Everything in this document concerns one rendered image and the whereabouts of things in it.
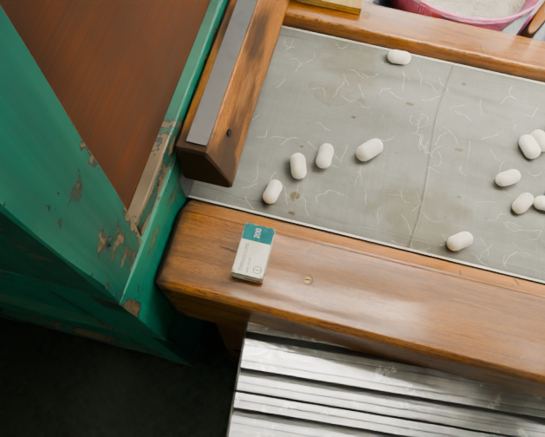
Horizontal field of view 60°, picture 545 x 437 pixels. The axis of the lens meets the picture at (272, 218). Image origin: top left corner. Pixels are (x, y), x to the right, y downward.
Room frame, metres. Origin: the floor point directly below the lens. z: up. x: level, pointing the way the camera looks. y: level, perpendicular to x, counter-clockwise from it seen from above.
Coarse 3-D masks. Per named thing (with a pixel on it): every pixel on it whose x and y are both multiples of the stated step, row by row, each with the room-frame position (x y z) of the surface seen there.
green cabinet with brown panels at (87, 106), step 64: (0, 0) 0.16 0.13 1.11; (64, 0) 0.20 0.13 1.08; (128, 0) 0.26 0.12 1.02; (192, 0) 0.37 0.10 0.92; (0, 64) 0.13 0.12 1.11; (64, 64) 0.18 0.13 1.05; (128, 64) 0.23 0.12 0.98; (192, 64) 0.33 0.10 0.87; (0, 128) 0.11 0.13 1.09; (64, 128) 0.14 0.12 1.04; (128, 128) 0.20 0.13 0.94; (0, 192) 0.08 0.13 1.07; (64, 192) 0.11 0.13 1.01; (128, 192) 0.17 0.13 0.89; (0, 256) 0.09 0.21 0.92; (64, 256) 0.08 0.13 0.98; (128, 256) 0.12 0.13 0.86
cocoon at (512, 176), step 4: (504, 172) 0.31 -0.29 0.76; (508, 172) 0.31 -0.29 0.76; (512, 172) 0.31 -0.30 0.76; (516, 172) 0.31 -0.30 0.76; (496, 176) 0.30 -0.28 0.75; (500, 176) 0.30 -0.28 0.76; (504, 176) 0.30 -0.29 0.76; (508, 176) 0.30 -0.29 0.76; (512, 176) 0.30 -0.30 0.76; (516, 176) 0.30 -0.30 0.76; (520, 176) 0.30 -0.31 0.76; (496, 180) 0.30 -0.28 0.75; (500, 180) 0.30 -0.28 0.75; (504, 180) 0.30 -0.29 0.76; (508, 180) 0.30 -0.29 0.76; (512, 180) 0.30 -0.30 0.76; (516, 180) 0.30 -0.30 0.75; (500, 184) 0.29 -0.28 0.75; (504, 184) 0.29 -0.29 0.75; (508, 184) 0.29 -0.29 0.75
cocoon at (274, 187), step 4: (272, 180) 0.26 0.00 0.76; (276, 180) 0.26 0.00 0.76; (268, 184) 0.26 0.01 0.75; (272, 184) 0.26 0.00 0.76; (276, 184) 0.26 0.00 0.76; (280, 184) 0.26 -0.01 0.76; (268, 188) 0.25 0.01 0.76; (272, 188) 0.25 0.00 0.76; (276, 188) 0.25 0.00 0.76; (280, 188) 0.25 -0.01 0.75; (264, 192) 0.24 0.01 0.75; (268, 192) 0.24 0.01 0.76; (272, 192) 0.24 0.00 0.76; (276, 192) 0.25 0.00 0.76; (264, 196) 0.24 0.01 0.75; (268, 196) 0.24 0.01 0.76; (272, 196) 0.24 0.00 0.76; (276, 196) 0.24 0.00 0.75; (264, 200) 0.24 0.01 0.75; (268, 200) 0.24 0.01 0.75; (272, 200) 0.24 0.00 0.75
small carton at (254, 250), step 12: (252, 228) 0.19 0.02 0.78; (264, 228) 0.19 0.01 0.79; (240, 240) 0.17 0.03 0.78; (252, 240) 0.17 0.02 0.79; (264, 240) 0.17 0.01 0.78; (240, 252) 0.16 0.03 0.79; (252, 252) 0.16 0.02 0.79; (264, 252) 0.16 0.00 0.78; (240, 264) 0.14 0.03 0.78; (252, 264) 0.14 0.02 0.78; (264, 264) 0.15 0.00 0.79; (240, 276) 0.13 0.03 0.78; (252, 276) 0.13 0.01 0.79
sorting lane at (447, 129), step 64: (320, 64) 0.46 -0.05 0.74; (384, 64) 0.47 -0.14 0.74; (448, 64) 0.49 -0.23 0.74; (256, 128) 0.34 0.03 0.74; (320, 128) 0.35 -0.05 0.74; (384, 128) 0.36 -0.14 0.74; (448, 128) 0.38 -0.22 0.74; (512, 128) 0.39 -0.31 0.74; (192, 192) 0.24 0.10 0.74; (256, 192) 0.25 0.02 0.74; (320, 192) 0.26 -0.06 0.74; (384, 192) 0.27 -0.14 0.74; (448, 192) 0.28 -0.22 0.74; (512, 192) 0.29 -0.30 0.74; (448, 256) 0.19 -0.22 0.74; (512, 256) 0.20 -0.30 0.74
